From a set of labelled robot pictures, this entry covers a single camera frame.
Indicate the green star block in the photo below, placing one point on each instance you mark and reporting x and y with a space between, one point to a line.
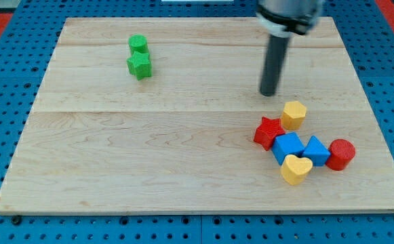
139 65

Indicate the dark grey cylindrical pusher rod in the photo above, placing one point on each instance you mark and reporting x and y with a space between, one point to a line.
273 63

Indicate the green cylinder block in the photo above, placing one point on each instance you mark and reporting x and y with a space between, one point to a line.
138 43

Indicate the yellow heart block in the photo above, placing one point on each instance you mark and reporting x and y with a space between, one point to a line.
295 169

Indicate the blue cube block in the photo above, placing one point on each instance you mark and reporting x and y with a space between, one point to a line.
287 144

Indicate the blue triangle block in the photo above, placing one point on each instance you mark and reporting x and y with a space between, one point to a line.
316 151

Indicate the red cylinder block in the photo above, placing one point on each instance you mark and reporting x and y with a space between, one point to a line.
341 153

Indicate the yellow hexagon block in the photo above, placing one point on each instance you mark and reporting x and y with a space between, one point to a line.
293 115

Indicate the red star block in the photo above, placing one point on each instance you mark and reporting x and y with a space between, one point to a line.
267 131

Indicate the light wooden board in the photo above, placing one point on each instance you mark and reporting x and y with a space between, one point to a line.
100 142

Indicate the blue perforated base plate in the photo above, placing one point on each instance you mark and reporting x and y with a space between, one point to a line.
26 46

